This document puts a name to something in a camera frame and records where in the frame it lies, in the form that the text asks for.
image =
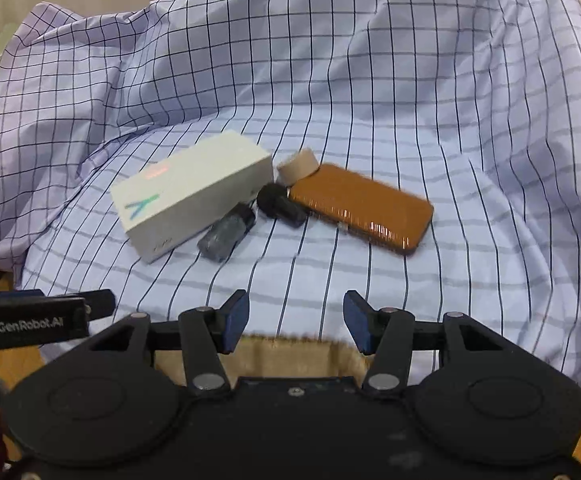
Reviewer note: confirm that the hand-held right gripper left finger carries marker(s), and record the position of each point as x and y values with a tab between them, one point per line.
235	322

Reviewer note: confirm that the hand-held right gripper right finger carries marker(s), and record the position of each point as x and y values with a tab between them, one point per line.
358	322

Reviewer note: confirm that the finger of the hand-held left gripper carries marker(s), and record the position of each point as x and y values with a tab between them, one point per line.
99	304

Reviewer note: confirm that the grey transparent bottle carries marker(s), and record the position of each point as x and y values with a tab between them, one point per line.
225	235

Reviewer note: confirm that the brown leather case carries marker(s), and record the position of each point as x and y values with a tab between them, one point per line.
365	205

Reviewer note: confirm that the black cylinder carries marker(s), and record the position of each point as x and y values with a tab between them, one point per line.
280	205

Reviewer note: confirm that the white cardboard box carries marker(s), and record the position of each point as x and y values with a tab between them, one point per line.
190	195

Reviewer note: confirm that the beige tape roll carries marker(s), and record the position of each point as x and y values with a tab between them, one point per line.
295	167

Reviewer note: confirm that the checkered lilac bed sheet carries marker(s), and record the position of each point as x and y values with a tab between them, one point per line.
370	85

